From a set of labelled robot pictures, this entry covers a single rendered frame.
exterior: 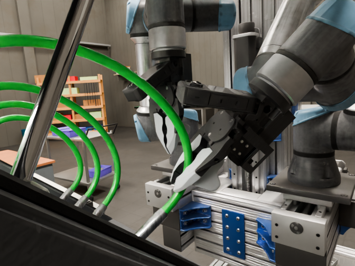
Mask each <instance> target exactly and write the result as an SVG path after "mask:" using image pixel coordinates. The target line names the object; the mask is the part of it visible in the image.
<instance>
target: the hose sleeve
mask: <svg viewBox="0 0 355 266"><path fill-rule="evenodd" d="M167 217H168V215H167V213H166V212H165V211H164V210H163V209H162V208H159V209H158V210H157V211H156V212H155V213H154V214H153V215H152V216H151V217H150V218H149V219H148V220H147V221H146V222H145V223H144V224H143V225H142V226H141V227H140V228H139V229H138V230H137V231H136V232H135V233H134V234H135V235H137V236H140V237H142V238H144V239H146V238H147V237H148V236H149V235H150V234H151V233H152V232H153V231H154V230H155V229H156V228H157V227H158V226H160V224H161V223H162V222H163V221H164V220H165V219H166V218H167Z"/></svg>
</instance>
